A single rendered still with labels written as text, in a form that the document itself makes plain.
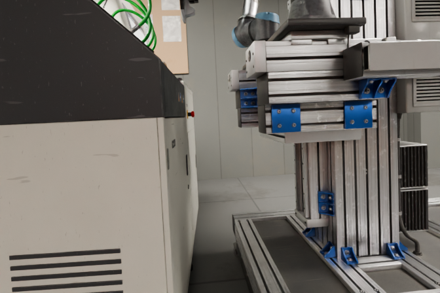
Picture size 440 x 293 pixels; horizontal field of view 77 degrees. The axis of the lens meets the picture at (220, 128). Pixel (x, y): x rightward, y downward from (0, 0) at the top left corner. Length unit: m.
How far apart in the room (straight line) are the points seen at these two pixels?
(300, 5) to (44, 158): 0.84
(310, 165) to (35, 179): 0.91
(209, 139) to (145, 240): 2.59
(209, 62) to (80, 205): 2.75
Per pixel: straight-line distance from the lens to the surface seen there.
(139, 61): 0.79
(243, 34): 1.47
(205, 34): 3.47
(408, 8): 1.24
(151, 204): 0.81
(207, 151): 3.37
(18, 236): 0.98
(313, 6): 0.90
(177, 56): 3.39
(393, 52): 0.83
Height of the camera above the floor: 0.79
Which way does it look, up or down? 3 degrees down
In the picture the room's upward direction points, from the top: 3 degrees counter-clockwise
